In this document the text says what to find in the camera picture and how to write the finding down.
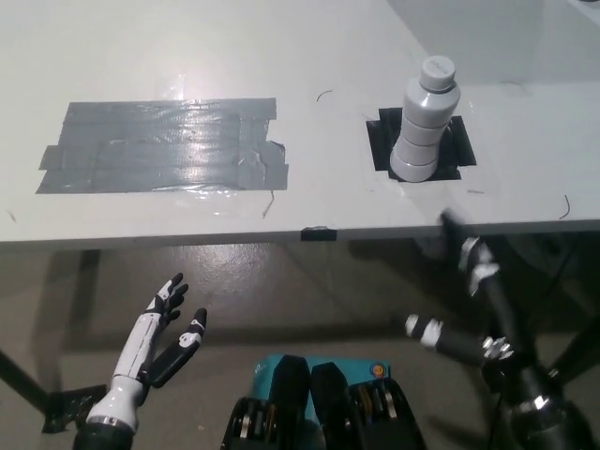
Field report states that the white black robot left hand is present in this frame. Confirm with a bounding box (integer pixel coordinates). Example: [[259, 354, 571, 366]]
[[87, 273, 209, 431]]

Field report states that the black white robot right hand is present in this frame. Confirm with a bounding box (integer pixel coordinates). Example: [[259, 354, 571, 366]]
[[405, 208, 560, 410]]

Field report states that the white ribbed bottle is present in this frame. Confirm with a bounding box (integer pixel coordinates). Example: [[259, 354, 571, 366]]
[[388, 56, 463, 184]]

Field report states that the black teal robot torso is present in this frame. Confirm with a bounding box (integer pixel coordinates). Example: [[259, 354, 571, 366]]
[[222, 353, 428, 450]]

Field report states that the black diagonal metal bar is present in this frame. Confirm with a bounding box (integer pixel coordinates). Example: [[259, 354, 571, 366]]
[[0, 345, 65, 416]]

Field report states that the small black tape piece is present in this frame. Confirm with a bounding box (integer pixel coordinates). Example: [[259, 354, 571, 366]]
[[299, 226, 338, 243]]

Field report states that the black tape square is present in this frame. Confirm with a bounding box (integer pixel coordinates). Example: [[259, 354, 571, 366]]
[[365, 107, 478, 182]]

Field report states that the grey duct tape patch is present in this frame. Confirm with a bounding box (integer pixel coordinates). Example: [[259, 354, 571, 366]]
[[35, 97, 290, 196]]

